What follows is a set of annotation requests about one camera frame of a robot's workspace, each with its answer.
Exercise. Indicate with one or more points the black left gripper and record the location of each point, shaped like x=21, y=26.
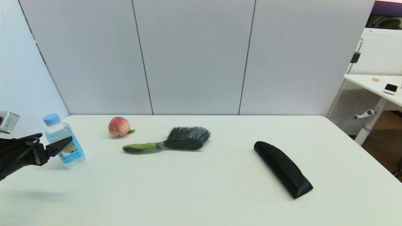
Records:
x=19, y=153

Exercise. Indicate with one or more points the clear soda water bottle blue label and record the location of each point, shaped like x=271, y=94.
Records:
x=62, y=133

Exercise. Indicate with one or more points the pink peach with green leaf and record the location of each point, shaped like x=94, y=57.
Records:
x=118, y=126

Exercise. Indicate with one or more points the black elongated wrist rest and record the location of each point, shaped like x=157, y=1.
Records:
x=282, y=168

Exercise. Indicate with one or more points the black clip on pegboard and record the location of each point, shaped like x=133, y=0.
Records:
x=355, y=57

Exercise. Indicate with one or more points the white side desk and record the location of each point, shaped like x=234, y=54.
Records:
x=377, y=88

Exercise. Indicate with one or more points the white pegboard panel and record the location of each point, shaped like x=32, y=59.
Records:
x=381, y=53

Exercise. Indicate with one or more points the white device with black screen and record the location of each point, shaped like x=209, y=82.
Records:
x=390, y=88

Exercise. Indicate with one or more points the dark green plant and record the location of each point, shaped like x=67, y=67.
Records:
x=388, y=22

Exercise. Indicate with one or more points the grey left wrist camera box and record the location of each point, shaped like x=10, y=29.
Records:
x=8, y=121

